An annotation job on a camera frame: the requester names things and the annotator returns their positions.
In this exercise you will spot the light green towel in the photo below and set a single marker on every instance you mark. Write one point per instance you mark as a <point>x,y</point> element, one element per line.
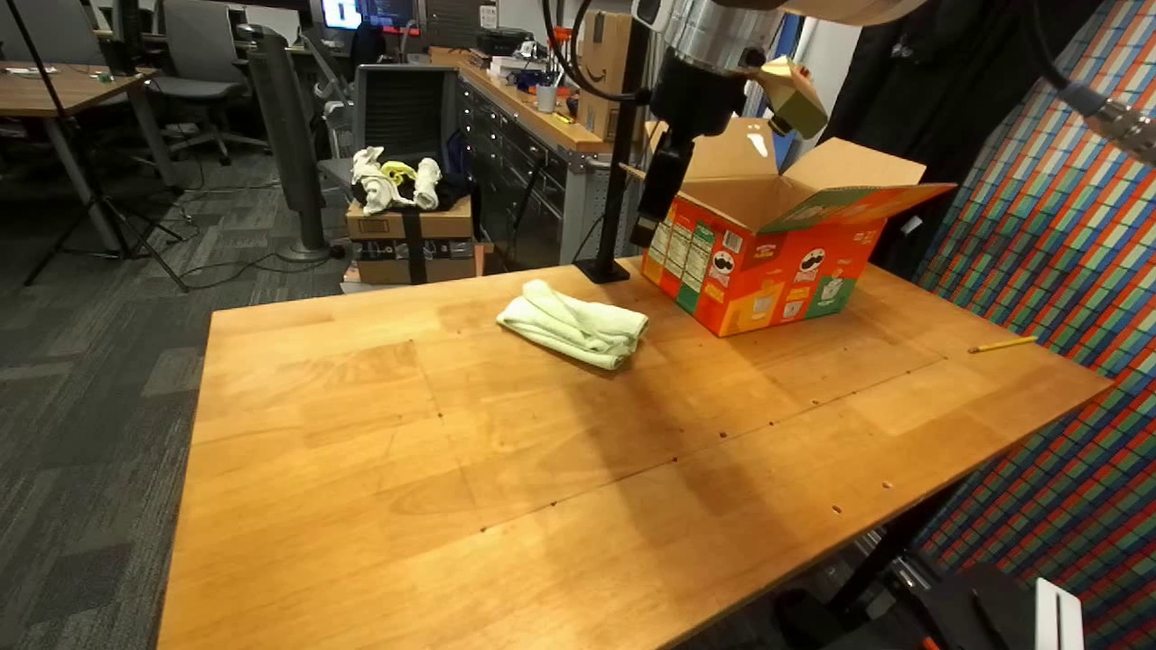
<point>584,330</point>

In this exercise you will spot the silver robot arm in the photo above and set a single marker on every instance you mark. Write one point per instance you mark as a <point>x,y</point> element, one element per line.
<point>729,38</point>

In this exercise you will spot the colourful Pringles cardboard box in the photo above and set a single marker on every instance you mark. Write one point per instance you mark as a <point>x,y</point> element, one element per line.
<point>752,247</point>

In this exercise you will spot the small cardboard box stand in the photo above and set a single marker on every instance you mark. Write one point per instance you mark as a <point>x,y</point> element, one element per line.
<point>411,247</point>

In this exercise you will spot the black vertical pole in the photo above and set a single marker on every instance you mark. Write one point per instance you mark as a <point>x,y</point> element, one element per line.
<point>609,54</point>

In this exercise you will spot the dark drawer cabinet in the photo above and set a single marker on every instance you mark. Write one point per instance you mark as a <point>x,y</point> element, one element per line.
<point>538,178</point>

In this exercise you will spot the yellow pencil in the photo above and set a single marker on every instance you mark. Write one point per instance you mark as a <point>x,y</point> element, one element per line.
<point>1001,345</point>

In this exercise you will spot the grey office chair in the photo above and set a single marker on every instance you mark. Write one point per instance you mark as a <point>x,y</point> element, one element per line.
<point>199,42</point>

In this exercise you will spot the black tripod stand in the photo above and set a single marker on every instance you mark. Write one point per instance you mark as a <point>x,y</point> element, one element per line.
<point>50,95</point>

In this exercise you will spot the colourful woven wall panel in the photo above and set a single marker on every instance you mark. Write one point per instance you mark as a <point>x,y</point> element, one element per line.
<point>1052,236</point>

